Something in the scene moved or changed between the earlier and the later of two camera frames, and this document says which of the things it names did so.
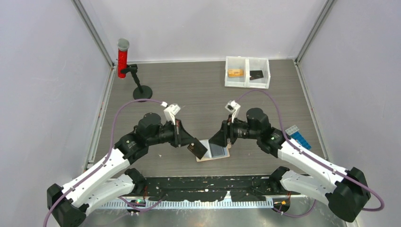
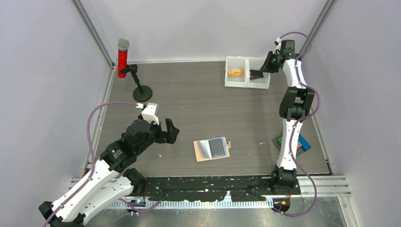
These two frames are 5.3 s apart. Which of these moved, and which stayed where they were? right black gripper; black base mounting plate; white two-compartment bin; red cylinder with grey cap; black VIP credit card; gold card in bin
Moved: right black gripper; black VIP credit card
Stayed: red cylinder with grey cap; black base mounting plate; white two-compartment bin; gold card in bin
